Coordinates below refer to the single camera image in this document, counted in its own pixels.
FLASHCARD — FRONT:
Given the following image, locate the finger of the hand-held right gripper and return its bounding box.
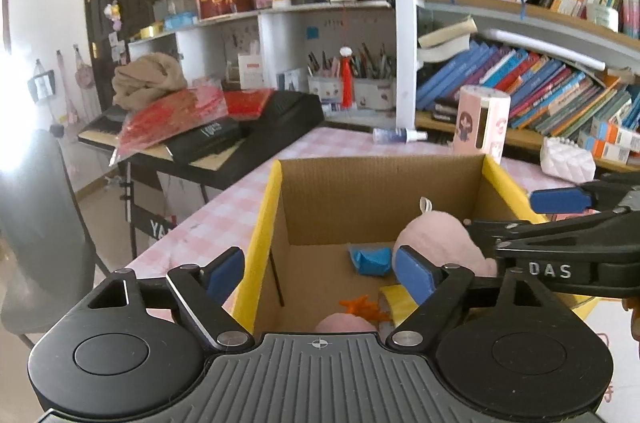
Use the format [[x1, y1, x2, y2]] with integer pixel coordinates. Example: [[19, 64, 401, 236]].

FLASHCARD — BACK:
[[467, 207, 640, 249], [530, 173, 640, 215]]

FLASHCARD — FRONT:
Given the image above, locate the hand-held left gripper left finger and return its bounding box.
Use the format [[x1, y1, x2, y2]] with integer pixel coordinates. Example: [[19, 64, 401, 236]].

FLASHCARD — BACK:
[[86, 247, 253, 350]]

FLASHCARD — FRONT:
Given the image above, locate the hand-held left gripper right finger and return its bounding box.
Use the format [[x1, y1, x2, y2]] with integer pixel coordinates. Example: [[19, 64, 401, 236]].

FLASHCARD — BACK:
[[390, 245, 566, 349]]

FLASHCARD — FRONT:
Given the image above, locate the yellow tape roll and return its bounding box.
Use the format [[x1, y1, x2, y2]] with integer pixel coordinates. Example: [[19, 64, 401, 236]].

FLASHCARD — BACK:
[[378, 285, 418, 326]]

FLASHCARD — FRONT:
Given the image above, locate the pink plush toy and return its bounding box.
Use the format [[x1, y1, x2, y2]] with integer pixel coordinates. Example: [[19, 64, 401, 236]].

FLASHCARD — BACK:
[[392, 198, 498, 279]]

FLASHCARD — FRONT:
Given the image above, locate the cardboard box with yellow edges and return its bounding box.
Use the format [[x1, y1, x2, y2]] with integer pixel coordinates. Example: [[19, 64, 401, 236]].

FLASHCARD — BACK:
[[232, 154, 596, 339]]

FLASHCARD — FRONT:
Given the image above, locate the person's right hand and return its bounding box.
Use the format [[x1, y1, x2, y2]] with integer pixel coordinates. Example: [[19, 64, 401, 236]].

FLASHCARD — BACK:
[[621, 297, 640, 344]]

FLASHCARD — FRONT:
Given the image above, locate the white quilted pouch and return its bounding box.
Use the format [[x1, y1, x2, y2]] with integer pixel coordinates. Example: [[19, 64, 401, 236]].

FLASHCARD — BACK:
[[541, 137, 597, 181]]

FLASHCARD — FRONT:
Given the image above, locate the blue crumpled paper piece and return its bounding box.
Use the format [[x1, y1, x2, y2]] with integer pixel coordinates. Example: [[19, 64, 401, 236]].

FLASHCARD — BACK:
[[348, 243, 393, 276]]

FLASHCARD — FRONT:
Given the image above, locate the orange starfish toy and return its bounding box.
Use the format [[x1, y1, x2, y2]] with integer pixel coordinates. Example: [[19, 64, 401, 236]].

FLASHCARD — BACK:
[[340, 297, 391, 324]]

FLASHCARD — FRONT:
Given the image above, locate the pink checked tablecloth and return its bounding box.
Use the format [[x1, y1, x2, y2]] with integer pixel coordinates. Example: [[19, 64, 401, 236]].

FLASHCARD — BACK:
[[122, 127, 640, 404]]

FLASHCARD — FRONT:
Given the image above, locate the stack of orange blue boxes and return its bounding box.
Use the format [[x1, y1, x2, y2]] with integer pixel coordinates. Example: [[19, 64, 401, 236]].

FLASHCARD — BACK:
[[580, 115, 640, 166]]

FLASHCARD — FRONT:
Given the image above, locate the pink round toy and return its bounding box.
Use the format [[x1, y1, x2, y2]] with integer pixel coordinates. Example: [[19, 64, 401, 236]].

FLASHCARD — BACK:
[[315, 314, 378, 334]]

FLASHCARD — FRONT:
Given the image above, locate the black keyboard stand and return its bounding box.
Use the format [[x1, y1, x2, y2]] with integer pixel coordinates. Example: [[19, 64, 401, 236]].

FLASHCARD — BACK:
[[120, 158, 211, 249]]

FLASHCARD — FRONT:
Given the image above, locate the pink cartoon carton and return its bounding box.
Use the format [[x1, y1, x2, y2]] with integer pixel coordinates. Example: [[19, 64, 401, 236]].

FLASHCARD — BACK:
[[452, 85, 512, 164]]

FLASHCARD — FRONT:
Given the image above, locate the row of blue and red books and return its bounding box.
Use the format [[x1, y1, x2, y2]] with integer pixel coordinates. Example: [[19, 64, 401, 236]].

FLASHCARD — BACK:
[[416, 40, 640, 138]]

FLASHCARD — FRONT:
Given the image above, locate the black case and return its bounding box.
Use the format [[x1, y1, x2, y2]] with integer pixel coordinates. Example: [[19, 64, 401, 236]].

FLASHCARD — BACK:
[[165, 118, 243, 164]]

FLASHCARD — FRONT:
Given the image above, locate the small spray bottle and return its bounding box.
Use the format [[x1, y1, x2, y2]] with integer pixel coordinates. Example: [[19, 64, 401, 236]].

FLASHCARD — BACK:
[[372, 128, 429, 144]]

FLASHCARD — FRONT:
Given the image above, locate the red plastic bag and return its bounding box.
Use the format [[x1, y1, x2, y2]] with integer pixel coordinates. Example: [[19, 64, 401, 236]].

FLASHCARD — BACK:
[[109, 87, 228, 164]]

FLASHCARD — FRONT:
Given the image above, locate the red paper packet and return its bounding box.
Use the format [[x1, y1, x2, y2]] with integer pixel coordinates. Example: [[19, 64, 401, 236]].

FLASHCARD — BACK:
[[222, 90, 276, 120]]

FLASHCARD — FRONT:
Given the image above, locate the black electronic keyboard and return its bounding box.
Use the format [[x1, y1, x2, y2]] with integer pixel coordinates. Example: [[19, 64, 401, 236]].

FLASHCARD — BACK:
[[77, 90, 325, 191]]

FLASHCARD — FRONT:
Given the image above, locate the white pen holder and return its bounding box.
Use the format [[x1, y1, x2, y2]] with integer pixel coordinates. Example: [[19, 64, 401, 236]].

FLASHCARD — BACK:
[[306, 75, 396, 111]]

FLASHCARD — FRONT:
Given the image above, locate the wooden bookshelf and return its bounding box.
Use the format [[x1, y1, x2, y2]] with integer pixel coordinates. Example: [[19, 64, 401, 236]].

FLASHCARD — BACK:
[[415, 0, 640, 174]]

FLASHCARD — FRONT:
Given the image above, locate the white jar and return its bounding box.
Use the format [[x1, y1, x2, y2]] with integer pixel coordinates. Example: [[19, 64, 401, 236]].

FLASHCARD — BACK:
[[586, 3, 620, 32]]

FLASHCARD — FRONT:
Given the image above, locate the grey chair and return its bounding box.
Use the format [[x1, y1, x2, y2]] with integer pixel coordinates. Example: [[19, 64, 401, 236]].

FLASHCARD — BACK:
[[0, 128, 113, 349]]

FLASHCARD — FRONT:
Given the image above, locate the beige paperback book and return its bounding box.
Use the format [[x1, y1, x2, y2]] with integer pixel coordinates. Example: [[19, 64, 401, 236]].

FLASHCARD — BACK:
[[417, 17, 478, 62]]

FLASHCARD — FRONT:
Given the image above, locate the red tassel ornament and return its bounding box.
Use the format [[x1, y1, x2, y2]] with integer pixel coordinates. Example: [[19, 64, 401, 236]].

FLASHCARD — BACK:
[[339, 47, 355, 108]]

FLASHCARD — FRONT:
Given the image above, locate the white card with red label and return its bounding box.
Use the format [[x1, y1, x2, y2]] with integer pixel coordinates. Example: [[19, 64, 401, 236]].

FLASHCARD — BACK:
[[237, 53, 265, 90]]

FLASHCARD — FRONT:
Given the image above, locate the brown cloth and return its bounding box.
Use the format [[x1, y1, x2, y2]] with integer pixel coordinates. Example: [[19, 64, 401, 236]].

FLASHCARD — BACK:
[[111, 52, 188, 111]]

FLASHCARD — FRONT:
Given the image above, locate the white shelf unit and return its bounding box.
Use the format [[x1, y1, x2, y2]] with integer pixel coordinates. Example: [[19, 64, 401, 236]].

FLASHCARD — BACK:
[[127, 0, 418, 134]]

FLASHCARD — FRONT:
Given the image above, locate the pink hanging bag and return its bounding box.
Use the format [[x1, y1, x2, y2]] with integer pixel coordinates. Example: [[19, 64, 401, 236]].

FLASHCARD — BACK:
[[74, 45, 97, 90]]

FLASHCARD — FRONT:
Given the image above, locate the dark hanging tote bag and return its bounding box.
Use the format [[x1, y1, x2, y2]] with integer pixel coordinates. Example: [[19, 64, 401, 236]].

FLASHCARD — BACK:
[[27, 59, 57, 104]]

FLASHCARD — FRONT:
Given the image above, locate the small plush door charm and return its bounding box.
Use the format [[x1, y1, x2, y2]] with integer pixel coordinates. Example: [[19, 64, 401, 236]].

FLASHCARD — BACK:
[[104, 0, 123, 31]]

